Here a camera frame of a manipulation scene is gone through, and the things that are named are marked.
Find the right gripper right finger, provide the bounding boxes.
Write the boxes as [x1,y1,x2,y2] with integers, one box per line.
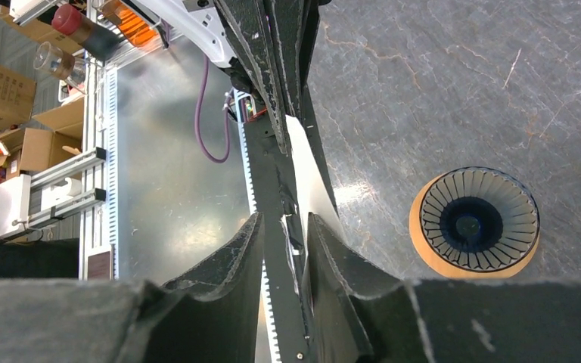
[307,215,581,362]

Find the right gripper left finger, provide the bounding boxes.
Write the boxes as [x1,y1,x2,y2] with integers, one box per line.
[0,213,265,362]

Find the wooden ring dripper stand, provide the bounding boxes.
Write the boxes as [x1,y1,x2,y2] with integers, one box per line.
[409,172,541,280]

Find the single white paper filter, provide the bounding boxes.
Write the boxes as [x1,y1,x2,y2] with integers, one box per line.
[279,113,346,296]

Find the red capped bottle background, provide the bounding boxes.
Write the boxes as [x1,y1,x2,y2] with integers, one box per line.
[51,4,120,62]

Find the cardboard boxes in background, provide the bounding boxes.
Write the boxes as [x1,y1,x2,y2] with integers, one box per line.
[0,5,87,176]

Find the aluminium rail frame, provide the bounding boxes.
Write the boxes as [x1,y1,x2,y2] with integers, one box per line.
[27,50,272,363]

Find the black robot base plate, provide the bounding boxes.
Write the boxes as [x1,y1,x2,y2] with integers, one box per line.
[239,115,318,362]

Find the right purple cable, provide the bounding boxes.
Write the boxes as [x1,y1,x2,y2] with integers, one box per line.
[194,54,232,165]

